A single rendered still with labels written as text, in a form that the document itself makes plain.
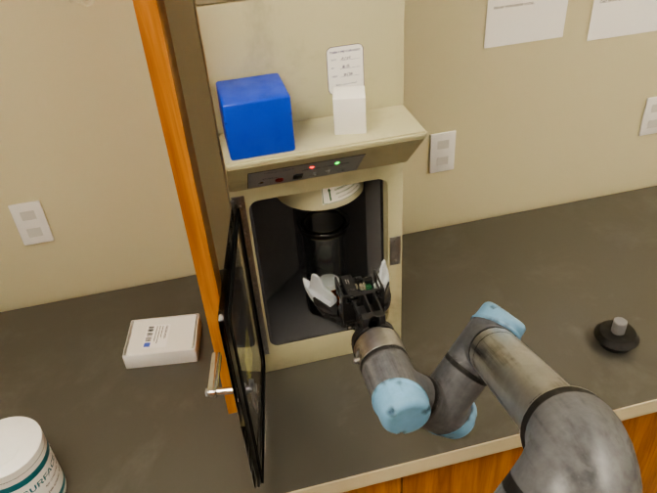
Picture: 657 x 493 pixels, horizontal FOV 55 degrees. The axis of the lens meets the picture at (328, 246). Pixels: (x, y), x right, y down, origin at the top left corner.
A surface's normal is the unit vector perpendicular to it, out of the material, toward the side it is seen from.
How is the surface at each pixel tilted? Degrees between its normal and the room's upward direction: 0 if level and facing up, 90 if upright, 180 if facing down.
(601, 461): 15
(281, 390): 0
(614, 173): 90
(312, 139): 0
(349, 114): 90
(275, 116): 90
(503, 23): 90
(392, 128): 0
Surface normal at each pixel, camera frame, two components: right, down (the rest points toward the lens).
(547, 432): -0.62, -0.77
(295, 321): -0.06, -0.81
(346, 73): 0.24, 0.56
